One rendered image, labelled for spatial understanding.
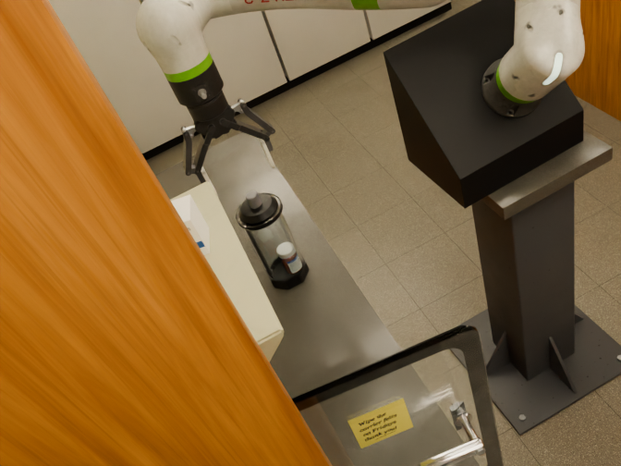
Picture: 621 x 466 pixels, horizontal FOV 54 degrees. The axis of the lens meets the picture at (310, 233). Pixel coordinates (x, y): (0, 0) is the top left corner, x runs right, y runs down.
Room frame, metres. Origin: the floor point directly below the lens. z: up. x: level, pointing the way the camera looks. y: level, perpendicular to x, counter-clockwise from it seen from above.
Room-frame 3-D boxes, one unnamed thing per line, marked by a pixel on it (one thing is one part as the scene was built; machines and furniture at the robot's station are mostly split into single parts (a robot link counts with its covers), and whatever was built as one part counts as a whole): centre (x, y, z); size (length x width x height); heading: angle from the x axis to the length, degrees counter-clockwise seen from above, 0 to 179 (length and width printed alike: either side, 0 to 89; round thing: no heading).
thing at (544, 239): (1.18, -0.58, 0.45); 0.48 x 0.48 x 0.90; 9
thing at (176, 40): (1.08, 0.08, 1.60); 0.13 x 0.11 x 0.14; 150
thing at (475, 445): (0.39, -0.06, 1.20); 0.10 x 0.05 x 0.03; 90
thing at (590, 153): (1.18, -0.58, 0.92); 0.32 x 0.32 x 0.04; 9
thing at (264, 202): (1.08, 0.09, 1.18); 0.09 x 0.09 x 0.07
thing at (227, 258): (0.58, 0.14, 1.46); 0.32 x 0.11 x 0.10; 7
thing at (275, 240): (1.08, 0.09, 1.06); 0.11 x 0.11 x 0.21
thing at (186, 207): (0.61, 0.15, 1.54); 0.05 x 0.05 x 0.06; 83
